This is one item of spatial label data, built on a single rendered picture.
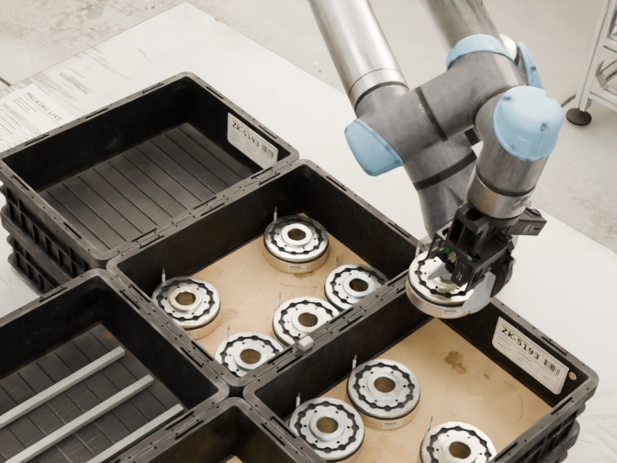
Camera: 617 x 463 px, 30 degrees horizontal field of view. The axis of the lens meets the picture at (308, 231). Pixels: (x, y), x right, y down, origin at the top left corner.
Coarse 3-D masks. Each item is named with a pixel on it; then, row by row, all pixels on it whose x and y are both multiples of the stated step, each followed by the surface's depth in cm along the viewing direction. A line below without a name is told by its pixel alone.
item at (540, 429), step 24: (360, 312) 161; (504, 312) 163; (336, 336) 158; (288, 360) 154; (576, 360) 158; (264, 384) 151; (264, 408) 148; (576, 408) 154; (288, 432) 146; (528, 432) 148; (312, 456) 143; (504, 456) 145
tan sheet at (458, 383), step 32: (416, 352) 170; (448, 352) 170; (480, 352) 171; (448, 384) 166; (480, 384) 166; (512, 384) 167; (416, 416) 161; (448, 416) 162; (480, 416) 162; (512, 416) 162; (384, 448) 157; (416, 448) 157
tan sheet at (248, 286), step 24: (336, 240) 186; (216, 264) 180; (240, 264) 181; (264, 264) 181; (360, 264) 183; (216, 288) 176; (240, 288) 177; (264, 288) 177; (288, 288) 178; (312, 288) 178; (240, 312) 173; (264, 312) 174; (216, 336) 169
